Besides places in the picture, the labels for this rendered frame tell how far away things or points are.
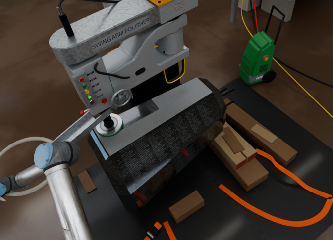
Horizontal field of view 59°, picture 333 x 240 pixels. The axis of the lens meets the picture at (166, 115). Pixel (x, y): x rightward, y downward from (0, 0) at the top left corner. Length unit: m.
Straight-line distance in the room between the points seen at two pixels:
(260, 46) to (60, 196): 2.65
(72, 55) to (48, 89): 2.51
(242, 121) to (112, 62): 1.67
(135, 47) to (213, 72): 2.01
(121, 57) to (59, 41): 0.44
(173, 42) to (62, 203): 1.30
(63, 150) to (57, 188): 0.18
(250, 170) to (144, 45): 1.55
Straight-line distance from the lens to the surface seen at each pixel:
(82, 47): 1.75
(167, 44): 2.14
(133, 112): 2.43
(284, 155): 3.03
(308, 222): 2.91
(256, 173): 2.85
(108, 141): 2.30
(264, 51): 3.44
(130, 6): 1.93
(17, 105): 4.25
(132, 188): 2.30
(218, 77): 3.81
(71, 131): 2.32
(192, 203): 2.71
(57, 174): 1.43
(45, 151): 1.44
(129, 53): 2.03
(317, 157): 3.25
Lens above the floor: 2.64
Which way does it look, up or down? 51 degrees down
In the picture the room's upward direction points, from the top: 10 degrees counter-clockwise
